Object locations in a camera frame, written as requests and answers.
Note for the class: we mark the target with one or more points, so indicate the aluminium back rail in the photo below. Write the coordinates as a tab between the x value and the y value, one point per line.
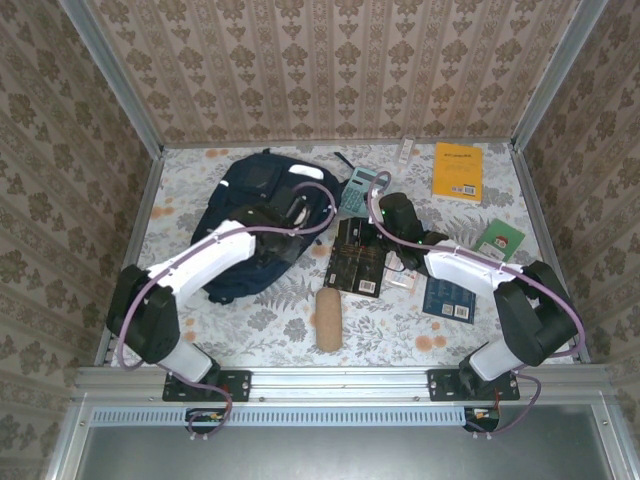
320	145

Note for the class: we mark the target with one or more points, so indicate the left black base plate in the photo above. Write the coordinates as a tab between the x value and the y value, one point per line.
235	385

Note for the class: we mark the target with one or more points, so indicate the grey metal sheet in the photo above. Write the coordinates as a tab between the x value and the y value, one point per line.
350	455

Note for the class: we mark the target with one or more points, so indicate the teal calculator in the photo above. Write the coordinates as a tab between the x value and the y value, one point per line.
357	192

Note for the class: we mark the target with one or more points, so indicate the black book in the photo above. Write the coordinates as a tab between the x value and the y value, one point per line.
350	270

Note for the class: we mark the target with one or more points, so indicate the tan cork pencil case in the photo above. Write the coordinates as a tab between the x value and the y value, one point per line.
328	320

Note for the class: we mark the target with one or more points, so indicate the aluminium mounting rail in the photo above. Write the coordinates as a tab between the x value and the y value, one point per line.
340	382

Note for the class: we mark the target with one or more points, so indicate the clear plastic stationery package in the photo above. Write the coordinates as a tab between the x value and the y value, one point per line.
400	281

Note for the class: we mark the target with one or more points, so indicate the small clear plastic box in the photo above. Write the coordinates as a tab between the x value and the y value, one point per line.
406	150

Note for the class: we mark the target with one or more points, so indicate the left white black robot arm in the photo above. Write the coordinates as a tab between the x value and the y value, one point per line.
215	257

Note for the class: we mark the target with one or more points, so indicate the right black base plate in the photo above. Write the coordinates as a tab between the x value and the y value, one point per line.
442	385

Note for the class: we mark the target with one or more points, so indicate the blue book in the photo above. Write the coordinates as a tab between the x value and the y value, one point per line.
447	300

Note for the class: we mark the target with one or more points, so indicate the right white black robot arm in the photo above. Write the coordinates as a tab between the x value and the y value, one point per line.
465	267

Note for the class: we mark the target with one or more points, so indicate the aluminium side rail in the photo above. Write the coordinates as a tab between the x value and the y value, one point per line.
131	250
533	200

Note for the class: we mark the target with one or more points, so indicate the aluminium frame post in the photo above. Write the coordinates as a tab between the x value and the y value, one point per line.
557	75
114	75

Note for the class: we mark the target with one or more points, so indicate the small controller board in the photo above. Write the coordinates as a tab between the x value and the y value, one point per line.
482	416
207	417

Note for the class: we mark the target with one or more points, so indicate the yellow book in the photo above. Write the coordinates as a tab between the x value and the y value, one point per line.
457	170

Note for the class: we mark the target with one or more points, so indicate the navy blue backpack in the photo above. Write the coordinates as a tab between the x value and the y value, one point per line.
235	185

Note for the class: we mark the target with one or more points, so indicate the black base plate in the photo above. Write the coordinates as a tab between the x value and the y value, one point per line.
235	385
442	385

